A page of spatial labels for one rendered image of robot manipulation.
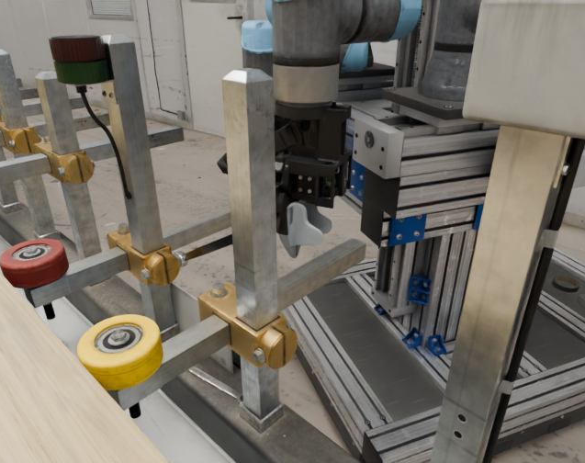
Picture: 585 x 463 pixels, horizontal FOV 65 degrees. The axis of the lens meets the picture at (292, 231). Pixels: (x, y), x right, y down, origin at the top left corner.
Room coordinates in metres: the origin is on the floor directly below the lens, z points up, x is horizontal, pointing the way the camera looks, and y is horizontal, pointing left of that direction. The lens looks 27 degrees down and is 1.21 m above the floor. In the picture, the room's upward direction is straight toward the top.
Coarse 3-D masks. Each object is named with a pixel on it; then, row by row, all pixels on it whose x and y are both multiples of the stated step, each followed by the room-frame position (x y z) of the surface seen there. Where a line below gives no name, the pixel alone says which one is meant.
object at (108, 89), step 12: (60, 36) 0.59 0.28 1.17; (72, 36) 0.59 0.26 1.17; (84, 36) 0.59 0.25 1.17; (96, 36) 0.59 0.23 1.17; (96, 60) 0.57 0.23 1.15; (72, 84) 0.56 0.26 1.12; (84, 84) 0.57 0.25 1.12; (96, 84) 0.58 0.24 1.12; (108, 84) 0.60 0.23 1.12; (84, 96) 0.58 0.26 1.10; (108, 96) 0.60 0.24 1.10; (96, 120) 0.59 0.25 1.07; (108, 132) 0.59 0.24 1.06; (120, 168) 0.60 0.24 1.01
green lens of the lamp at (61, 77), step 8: (56, 64) 0.56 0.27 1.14; (64, 64) 0.56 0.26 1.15; (72, 64) 0.55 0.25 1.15; (80, 64) 0.56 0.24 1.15; (88, 64) 0.56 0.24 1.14; (96, 64) 0.57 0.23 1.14; (104, 64) 0.58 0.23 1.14; (56, 72) 0.57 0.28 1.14; (64, 72) 0.56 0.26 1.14; (72, 72) 0.55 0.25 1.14; (80, 72) 0.56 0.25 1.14; (88, 72) 0.56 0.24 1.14; (96, 72) 0.57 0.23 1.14; (104, 72) 0.58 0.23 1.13; (64, 80) 0.56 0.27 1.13; (72, 80) 0.55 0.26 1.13; (80, 80) 0.56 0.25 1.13; (88, 80) 0.56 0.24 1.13; (96, 80) 0.57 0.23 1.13; (104, 80) 0.57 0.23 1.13
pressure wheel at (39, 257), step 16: (32, 240) 0.57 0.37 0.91; (48, 240) 0.57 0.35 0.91; (0, 256) 0.53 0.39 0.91; (16, 256) 0.53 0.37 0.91; (32, 256) 0.53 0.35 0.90; (48, 256) 0.53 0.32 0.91; (64, 256) 0.55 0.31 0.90; (16, 272) 0.50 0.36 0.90; (32, 272) 0.50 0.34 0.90; (48, 272) 0.51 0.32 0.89; (64, 272) 0.54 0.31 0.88
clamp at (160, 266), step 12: (108, 240) 0.66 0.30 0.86; (120, 240) 0.64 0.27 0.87; (132, 252) 0.60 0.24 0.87; (156, 252) 0.60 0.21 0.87; (168, 252) 0.61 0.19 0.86; (132, 264) 0.61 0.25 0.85; (144, 264) 0.58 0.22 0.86; (156, 264) 0.58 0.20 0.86; (168, 264) 0.59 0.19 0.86; (144, 276) 0.57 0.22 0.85; (156, 276) 0.58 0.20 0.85; (168, 276) 0.59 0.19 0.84
